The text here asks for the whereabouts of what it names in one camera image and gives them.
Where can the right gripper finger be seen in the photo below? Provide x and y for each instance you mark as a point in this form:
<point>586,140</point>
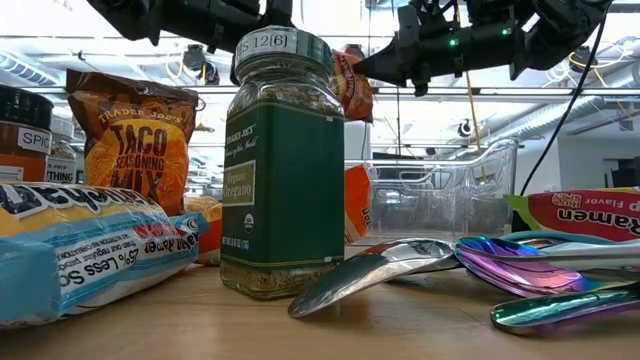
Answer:
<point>385,62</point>

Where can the red orange ramen package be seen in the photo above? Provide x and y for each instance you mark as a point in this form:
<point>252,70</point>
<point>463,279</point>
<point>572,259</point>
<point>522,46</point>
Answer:
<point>356,102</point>

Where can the orange ramen noodle package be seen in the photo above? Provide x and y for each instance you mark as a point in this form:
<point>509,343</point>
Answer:
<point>357,200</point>

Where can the green label oregano jar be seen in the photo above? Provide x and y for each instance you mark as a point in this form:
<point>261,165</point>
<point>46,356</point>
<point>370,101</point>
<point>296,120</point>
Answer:
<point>285,175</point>

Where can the clear plastic bin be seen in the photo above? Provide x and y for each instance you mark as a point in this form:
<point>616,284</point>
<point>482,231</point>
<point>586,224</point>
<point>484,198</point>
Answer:
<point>440,210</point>

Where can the red green ramen package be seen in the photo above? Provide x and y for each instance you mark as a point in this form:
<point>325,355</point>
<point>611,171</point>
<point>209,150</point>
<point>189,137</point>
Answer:
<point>585,212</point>

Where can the taco seasoning mix packet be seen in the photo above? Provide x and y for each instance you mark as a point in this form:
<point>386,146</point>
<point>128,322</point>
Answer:
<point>135,145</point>

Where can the iridescent green spoon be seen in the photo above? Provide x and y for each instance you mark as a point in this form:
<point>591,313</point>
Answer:
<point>565,310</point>

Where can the everything bagel seasoning jar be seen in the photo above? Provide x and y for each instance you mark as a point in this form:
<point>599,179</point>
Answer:
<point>61,165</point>

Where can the blue ramen noodle package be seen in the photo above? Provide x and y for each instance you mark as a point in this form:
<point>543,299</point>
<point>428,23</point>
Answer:
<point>75,250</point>

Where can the orange spice jar black lid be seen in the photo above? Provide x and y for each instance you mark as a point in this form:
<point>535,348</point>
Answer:
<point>22,145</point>

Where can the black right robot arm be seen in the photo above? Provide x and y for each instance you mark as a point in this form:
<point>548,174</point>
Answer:
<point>560,30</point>

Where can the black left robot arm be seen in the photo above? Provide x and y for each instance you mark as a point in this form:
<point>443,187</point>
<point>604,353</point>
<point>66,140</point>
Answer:
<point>175,15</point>

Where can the iridescent purple spoon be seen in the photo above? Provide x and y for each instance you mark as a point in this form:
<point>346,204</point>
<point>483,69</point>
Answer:
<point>525,277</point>

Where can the silver ventilation duct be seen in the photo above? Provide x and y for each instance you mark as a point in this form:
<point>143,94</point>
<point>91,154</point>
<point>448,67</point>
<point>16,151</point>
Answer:
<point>545,117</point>
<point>25,70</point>

